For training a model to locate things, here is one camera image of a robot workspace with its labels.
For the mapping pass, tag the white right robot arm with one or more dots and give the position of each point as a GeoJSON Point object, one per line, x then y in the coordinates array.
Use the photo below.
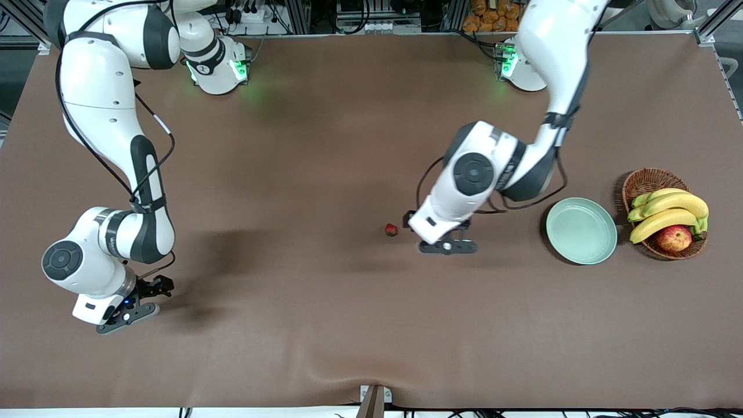
{"type": "Point", "coordinates": [98, 87]}

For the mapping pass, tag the aluminium frame strut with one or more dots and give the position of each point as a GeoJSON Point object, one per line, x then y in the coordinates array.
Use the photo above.
{"type": "Point", "coordinates": [23, 16]}
{"type": "Point", "coordinates": [720, 17]}

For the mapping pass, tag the long yellow banana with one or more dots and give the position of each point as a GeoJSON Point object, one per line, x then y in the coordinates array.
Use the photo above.
{"type": "Point", "coordinates": [679, 202]}

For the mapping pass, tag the aluminium frame post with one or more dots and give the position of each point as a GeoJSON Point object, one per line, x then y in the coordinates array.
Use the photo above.
{"type": "Point", "coordinates": [453, 16]}
{"type": "Point", "coordinates": [299, 17]}

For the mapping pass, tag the plain table cloth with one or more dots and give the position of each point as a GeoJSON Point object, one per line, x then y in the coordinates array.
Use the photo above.
{"type": "Point", "coordinates": [348, 174]}

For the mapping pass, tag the brown wicker basket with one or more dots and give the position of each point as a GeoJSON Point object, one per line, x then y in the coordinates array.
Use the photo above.
{"type": "Point", "coordinates": [653, 181]}

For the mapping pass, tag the white terminal block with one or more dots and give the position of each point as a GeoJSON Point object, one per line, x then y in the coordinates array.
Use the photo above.
{"type": "Point", "coordinates": [389, 26]}

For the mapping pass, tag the red strawberry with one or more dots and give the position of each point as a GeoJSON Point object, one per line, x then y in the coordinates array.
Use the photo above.
{"type": "Point", "coordinates": [391, 230]}

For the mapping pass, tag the white power strip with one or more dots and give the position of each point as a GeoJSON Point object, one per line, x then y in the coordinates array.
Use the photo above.
{"type": "Point", "coordinates": [252, 17]}

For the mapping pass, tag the black equipment box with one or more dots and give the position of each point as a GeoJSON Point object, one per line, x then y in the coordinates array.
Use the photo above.
{"type": "Point", "coordinates": [354, 7]}

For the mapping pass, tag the white round device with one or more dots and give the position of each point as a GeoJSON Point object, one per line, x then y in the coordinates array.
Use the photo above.
{"type": "Point", "coordinates": [667, 14]}

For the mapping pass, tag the aluminium table side rail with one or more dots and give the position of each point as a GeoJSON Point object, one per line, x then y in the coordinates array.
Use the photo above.
{"type": "Point", "coordinates": [730, 81]}

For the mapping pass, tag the red apple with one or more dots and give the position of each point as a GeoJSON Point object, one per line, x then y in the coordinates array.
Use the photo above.
{"type": "Point", "coordinates": [673, 239]}

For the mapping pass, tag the small greenish banana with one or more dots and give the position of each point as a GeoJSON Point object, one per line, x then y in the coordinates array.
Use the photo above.
{"type": "Point", "coordinates": [662, 193]}

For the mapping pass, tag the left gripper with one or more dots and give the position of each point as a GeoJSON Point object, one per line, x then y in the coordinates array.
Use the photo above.
{"type": "Point", "coordinates": [407, 219]}

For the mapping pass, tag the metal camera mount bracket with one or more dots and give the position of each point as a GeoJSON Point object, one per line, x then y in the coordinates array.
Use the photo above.
{"type": "Point", "coordinates": [374, 400]}

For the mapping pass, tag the pale green plate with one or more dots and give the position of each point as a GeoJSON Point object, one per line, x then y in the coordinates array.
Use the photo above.
{"type": "Point", "coordinates": [580, 232]}

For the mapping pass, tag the bag of orange buns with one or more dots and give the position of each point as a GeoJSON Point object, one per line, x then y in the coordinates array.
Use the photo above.
{"type": "Point", "coordinates": [487, 20]}

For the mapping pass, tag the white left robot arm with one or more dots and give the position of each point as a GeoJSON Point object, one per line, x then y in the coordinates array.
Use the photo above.
{"type": "Point", "coordinates": [557, 52]}

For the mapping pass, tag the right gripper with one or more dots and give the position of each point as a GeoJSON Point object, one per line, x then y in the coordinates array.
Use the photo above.
{"type": "Point", "coordinates": [149, 288]}

